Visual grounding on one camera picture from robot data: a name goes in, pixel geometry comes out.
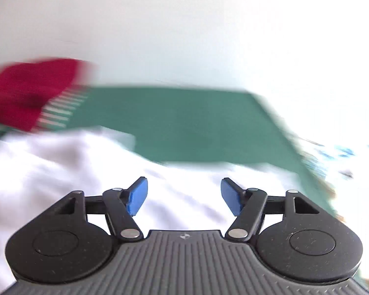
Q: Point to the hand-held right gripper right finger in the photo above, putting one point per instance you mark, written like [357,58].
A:
[230,195]

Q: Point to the blue patterned bed sheet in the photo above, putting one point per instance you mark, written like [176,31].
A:
[326,159]

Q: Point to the white shirt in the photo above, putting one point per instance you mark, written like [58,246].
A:
[49,175]

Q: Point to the folded dark red garment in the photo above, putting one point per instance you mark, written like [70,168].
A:
[24,89]

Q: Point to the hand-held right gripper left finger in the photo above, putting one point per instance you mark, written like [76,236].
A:
[138,196]

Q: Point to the green bed cover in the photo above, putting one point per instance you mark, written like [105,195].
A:
[187,123]

